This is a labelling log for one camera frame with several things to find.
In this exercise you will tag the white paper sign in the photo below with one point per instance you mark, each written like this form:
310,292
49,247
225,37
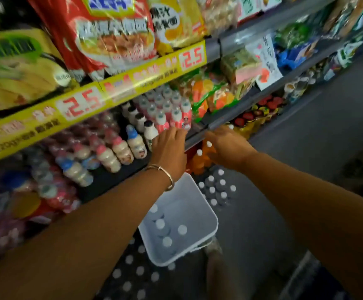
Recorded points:
267,64

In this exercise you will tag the clear bag of snacks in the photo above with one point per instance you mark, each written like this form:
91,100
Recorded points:
217,14

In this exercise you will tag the green carton box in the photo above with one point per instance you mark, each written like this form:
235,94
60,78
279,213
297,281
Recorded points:
239,67

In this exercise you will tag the person's right hand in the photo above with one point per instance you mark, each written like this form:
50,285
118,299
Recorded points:
231,151

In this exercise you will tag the row of mixed packets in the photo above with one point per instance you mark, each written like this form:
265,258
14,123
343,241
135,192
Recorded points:
353,14

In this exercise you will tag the blue snack packets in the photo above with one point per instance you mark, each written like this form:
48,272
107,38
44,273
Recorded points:
297,54

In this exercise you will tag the white-capped bottle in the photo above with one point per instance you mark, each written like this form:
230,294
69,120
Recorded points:
182,230
167,242
160,224
153,209

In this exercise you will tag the black white-dotted dress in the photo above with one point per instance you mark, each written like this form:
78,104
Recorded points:
137,278

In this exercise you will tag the grey metal shelving unit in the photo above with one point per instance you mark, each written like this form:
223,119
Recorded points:
241,39

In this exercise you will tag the group of white-capped bottles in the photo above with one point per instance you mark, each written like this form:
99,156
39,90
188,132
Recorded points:
217,187

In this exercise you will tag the orange juice bottle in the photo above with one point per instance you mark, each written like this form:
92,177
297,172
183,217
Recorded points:
197,163
208,149

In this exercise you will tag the person's left forearm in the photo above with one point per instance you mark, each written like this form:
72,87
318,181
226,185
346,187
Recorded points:
84,237

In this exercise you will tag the group of white-lidded cups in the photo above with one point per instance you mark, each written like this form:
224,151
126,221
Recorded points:
298,84

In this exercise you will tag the white plastic basket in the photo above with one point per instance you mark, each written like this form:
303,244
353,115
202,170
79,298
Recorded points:
189,203

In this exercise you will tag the person's left hand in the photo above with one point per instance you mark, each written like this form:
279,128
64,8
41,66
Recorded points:
169,153

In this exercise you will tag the person's right forearm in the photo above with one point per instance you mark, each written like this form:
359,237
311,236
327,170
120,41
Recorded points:
319,215

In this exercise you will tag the orange green snack packets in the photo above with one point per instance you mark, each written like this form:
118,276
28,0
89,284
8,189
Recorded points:
209,96

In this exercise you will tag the group of red-lidded jars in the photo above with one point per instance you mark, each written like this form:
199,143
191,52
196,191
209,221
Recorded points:
259,112

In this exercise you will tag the blue-capped milk drink bottle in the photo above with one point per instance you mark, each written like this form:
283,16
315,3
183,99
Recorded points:
75,171
136,143

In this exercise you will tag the row of red-label drink bottles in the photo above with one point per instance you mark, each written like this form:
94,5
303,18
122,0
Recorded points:
169,109

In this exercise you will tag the green yellow snack pack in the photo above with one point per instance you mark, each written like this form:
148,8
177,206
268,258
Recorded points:
15,71

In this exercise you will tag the person's right fingers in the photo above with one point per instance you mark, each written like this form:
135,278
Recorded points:
217,132

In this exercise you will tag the group of pink-capped drink bottles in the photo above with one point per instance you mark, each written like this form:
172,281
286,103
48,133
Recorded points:
108,156

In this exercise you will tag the black-capped milk drink bottle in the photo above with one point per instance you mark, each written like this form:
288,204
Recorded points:
126,108
133,114
140,122
150,132

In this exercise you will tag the yellow price strip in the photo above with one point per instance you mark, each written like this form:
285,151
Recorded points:
84,104

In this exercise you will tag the person's left fingers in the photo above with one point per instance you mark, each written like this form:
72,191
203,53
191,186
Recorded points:
175,133

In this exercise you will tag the yellow instant noodle pack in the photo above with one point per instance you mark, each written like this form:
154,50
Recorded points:
176,23

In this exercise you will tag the red instant noodle pack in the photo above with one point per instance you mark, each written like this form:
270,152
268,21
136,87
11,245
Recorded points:
106,31

